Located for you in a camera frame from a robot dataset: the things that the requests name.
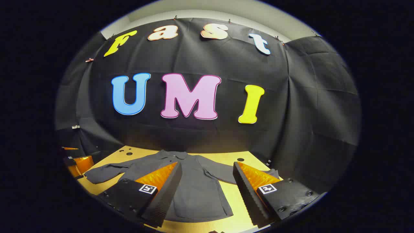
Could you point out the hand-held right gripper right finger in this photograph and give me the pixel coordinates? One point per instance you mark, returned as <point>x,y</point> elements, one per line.
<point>249,197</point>

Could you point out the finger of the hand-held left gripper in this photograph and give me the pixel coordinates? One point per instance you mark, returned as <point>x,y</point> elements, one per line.
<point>82,163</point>
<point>69,149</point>

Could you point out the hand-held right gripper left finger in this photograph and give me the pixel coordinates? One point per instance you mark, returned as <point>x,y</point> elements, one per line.
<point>165,200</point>

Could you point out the grey long-sleeved shirt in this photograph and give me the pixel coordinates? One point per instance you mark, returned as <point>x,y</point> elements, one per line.
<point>200,187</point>

